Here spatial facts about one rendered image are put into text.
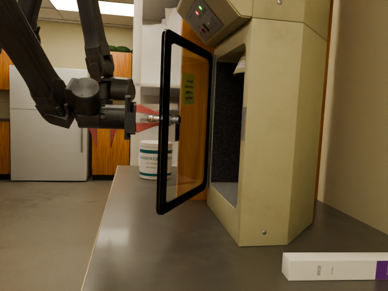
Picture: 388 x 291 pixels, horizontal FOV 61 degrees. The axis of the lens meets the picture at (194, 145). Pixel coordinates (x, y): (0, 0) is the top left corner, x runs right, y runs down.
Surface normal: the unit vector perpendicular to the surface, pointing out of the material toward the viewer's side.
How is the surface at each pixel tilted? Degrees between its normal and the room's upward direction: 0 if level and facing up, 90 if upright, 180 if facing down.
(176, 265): 0
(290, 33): 90
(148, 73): 95
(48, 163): 90
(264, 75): 90
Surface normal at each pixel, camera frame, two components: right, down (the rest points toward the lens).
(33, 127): 0.18, 0.11
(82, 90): 0.16, -0.55
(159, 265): 0.04, -0.99
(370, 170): -0.98, -0.03
